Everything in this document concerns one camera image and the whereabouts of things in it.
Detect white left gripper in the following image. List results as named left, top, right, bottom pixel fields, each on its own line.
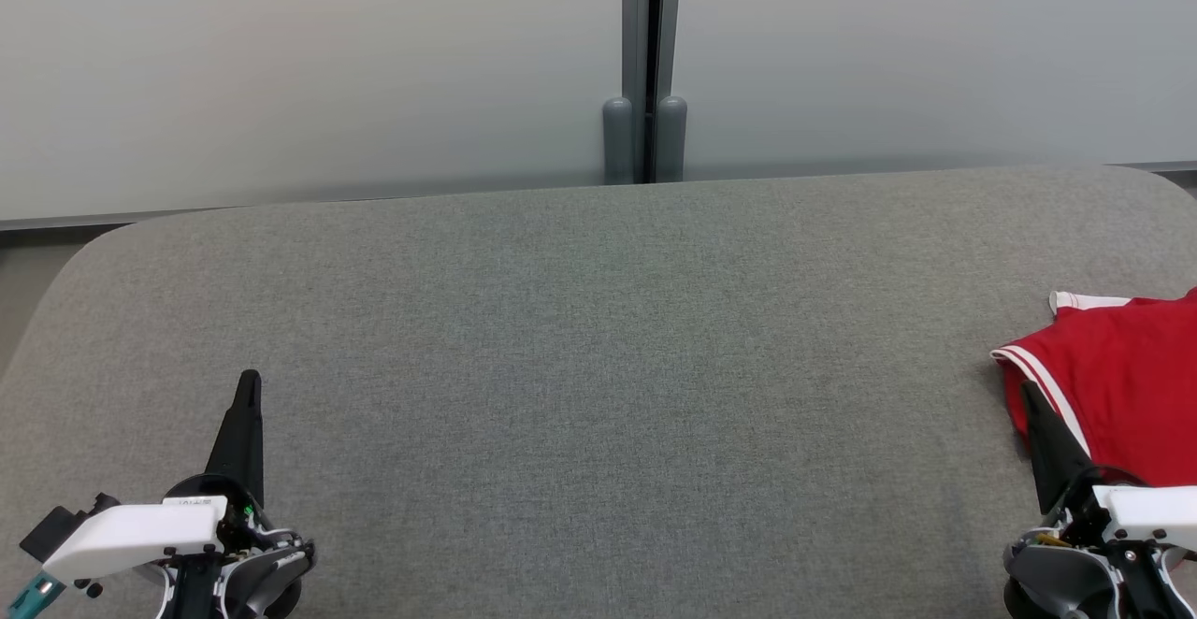
left=41, top=369, right=310, bottom=586

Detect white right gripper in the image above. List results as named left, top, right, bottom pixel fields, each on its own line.
left=1018, top=381, right=1197, bottom=552

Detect red and white jersey shirt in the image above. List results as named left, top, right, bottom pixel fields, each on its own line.
left=991, top=296, right=1197, bottom=489

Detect red Bulls 23 shorts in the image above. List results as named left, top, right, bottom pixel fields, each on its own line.
left=1047, top=288, right=1197, bottom=321

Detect teal left camera cable plug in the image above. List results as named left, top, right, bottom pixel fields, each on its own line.
left=5, top=572, right=66, bottom=619

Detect grey rounded post cap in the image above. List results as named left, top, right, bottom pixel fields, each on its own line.
left=656, top=95, right=688, bottom=182
left=602, top=97, right=636, bottom=186

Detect grey partition post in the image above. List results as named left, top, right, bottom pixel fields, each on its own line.
left=622, top=0, right=684, bottom=183

